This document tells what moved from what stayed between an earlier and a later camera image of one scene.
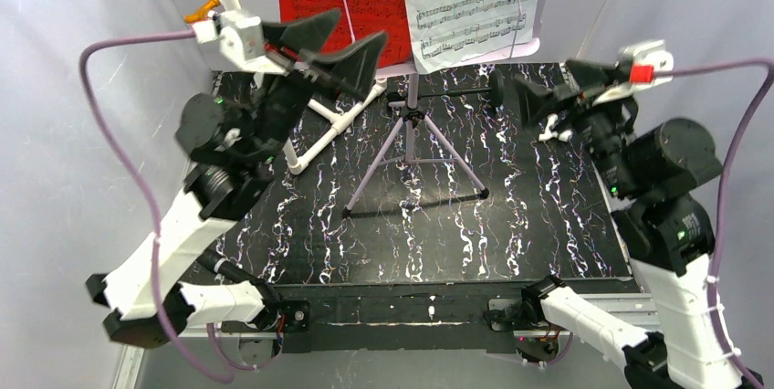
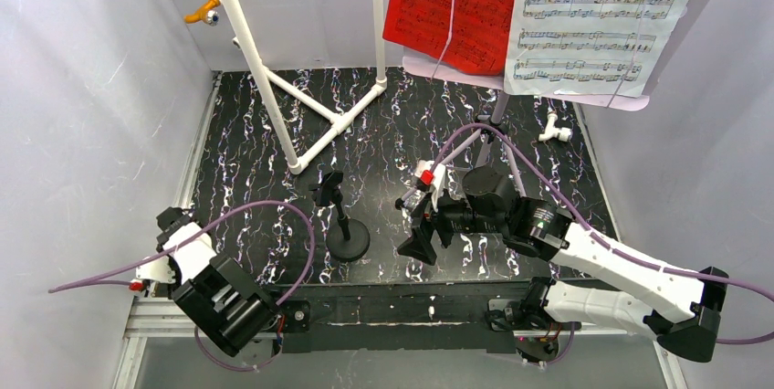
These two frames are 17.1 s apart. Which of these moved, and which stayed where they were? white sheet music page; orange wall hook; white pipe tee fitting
Moved: white sheet music page
Stayed: orange wall hook; white pipe tee fitting
